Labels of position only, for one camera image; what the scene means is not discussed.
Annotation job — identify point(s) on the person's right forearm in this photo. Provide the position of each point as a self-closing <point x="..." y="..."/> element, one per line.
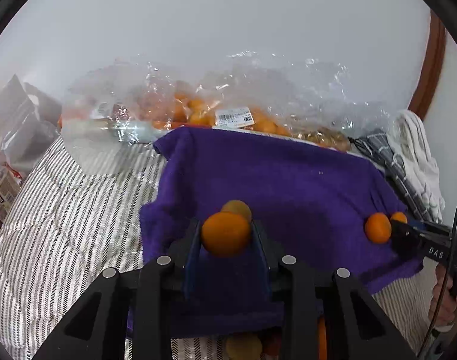
<point x="436" y="345"/>

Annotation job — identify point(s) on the grey plastic packaging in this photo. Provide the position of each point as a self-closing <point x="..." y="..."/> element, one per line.
<point x="15" y="120"/>

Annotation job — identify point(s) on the brown wooden door frame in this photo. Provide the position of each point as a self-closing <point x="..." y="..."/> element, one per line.
<point x="432" y="63"/>

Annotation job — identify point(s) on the printed snack packet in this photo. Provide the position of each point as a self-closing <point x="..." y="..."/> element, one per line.
<point x="3" y="191"/>

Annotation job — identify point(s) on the yellow-brown round fruit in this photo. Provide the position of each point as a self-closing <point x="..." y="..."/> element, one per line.
<point x="238" y="207"/>

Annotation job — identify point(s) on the white price label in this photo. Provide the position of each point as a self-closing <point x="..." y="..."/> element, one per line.
<point x="234" y="116"/>

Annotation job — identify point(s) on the pile of small oranges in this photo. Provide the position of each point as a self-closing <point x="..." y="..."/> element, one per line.
<point x="198" y="114"/>

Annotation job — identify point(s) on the white towel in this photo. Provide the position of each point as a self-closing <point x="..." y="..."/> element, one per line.
<point x="416" y="146"/>

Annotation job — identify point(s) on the yellow-green round fruit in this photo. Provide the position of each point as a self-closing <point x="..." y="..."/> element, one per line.
<point x="243" y="347"/>

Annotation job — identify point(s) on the round orange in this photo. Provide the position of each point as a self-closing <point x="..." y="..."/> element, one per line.
<point x="225" y="234"/>

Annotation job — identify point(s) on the large clear plastic bag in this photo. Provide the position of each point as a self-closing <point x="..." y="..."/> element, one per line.
<point x="288" y="82"/>

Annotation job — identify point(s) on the crumpled clear plastic bag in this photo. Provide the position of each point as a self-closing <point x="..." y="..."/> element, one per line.
<point x="101" y="93"/>

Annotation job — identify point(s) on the purple towel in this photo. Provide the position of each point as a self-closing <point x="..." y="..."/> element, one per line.
<point x="269" y="172"/>

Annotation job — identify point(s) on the person's right hand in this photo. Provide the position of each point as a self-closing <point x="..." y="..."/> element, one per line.
<point x="444" y="300"/>

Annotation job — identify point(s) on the grey checked cloth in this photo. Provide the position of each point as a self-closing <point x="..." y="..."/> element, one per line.
<point x="386" y="153"/>

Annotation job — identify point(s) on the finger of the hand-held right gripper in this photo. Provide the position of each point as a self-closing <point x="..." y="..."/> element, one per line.
<point x="404" y="238"/>

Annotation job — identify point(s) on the bag of brown fruits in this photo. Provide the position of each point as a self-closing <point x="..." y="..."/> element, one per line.
<point x="326" y="137"/>

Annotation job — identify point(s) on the striped blanket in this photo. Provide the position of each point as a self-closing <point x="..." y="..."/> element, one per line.
<point x="63" y="213"/>

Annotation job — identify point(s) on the small orange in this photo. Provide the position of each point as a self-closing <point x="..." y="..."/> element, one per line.
<point x="377" y="227"/>
<point x="399" y="216"/>

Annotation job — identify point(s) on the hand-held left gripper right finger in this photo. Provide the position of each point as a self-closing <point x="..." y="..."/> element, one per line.
<point x="260" y="262"/>

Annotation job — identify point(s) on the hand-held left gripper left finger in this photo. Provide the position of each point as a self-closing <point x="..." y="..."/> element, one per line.
<point x="191" y="266"/>

